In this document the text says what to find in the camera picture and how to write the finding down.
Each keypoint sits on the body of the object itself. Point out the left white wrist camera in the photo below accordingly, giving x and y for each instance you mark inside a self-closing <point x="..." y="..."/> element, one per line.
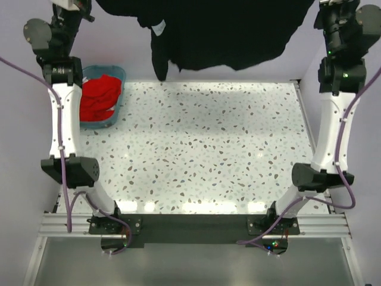
<point x="69" y="5"/>

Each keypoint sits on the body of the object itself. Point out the red t shirt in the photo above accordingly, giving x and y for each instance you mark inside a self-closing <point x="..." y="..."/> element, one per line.
<point x="99" y="98"/>

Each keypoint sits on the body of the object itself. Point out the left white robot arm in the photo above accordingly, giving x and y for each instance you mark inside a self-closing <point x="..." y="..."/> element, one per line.
<point x="66" y="164"/>

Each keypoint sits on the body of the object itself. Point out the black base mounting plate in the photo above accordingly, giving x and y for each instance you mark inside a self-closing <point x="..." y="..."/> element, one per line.
<point x="176" y="229"/>

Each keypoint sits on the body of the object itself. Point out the aluminium frame rail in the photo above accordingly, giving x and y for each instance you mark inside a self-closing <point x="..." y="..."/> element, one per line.
<point x="199" y="148"/>

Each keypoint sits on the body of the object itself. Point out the black t shirt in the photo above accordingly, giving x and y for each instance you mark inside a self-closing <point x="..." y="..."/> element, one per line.
<point x="196" y="35"/>

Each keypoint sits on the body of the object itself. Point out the teal plastic basket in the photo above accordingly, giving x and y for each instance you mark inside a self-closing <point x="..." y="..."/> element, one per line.
<point x="95" y="72"/>

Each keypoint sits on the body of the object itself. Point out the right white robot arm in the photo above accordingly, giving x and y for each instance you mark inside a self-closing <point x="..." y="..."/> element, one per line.
<point x="349" y="31"/>

